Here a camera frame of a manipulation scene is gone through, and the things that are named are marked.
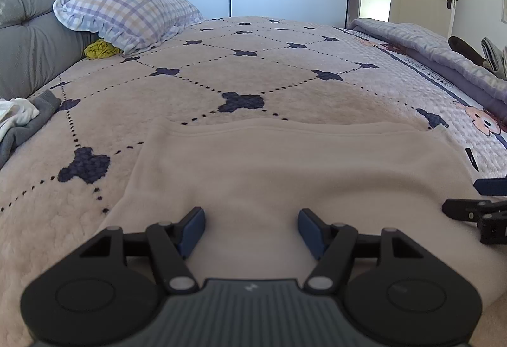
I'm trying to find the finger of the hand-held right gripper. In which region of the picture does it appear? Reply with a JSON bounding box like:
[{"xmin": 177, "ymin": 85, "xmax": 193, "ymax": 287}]
[
  {"xmin": 473, "ymin": 178, "xmax": 507, "ymax": 197},
  {"xmin": 441, "ymin": 198, "xmax": 507, "ymax": 222}
]

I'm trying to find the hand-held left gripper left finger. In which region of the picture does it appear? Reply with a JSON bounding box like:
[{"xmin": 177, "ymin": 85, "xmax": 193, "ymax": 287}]
[{"xmin": 77, "ymin": 206, "xmax": 207, "ymax": 294}]

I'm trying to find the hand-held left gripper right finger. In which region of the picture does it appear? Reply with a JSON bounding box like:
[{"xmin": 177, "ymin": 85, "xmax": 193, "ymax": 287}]
[{"xmin": 297, "ymin": 208, "xmax": 428, "ymax": 294}]

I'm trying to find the beige fleece sweatshirt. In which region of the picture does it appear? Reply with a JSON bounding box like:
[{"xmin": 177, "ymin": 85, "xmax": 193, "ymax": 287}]
[{"xmin": 106, "ymin": 118, "xmax": 494, "ymax": 306}]

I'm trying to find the striped cloth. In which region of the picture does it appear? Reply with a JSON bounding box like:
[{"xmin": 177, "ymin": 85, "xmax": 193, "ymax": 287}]
[{"xmin": 481, "ymin": 37, "xmax": 507, "ymax": 73}]

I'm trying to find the dark brown cloth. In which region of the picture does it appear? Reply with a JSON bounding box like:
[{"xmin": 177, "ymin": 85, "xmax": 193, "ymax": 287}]
[{"xmin": 448, "ymin": 36, "xmax": 490, "ymax": 66}]

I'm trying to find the printed beige blanket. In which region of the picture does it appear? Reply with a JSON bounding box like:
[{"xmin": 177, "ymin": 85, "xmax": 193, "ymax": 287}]
[{"xmin": 0, "ymin": 16, "xmax": 507, "ymax": 347}]

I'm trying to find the folded lilac quilt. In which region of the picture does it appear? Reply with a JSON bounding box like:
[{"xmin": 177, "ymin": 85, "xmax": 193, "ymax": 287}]
[{"xmin": 346, "ymin": 18, "xmax": 507, "ymax": 134}]

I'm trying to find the grey cloth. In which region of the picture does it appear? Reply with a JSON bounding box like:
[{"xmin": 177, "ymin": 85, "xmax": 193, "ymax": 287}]
[{"xmin": 0, "ymin": 89, "xmax": 62, "ymax": 169}]

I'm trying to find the yellow cloth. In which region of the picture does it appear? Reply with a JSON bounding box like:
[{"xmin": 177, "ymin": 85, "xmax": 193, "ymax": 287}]
[{"xmin": 83, "ymin": 39, "xmax": 123, "ymax": 60}]

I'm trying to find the white cloth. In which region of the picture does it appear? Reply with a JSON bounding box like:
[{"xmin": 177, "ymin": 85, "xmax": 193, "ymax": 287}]
[{"xmin": 0, "ymin": 98, "xmax": 40, "ymax": 142}]

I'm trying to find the plaid pillow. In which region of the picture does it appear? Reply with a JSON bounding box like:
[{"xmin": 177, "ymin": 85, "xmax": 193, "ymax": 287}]
[{"xmin": 53, "ymin": 0, "xmax": 204, "ymax": 55}]

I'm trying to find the grey padded headboard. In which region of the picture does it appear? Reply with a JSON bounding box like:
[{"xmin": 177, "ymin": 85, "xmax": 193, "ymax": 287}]
[{"xmin": 0, "ymin": 0, "xmax": 117, "ymax": 100}]

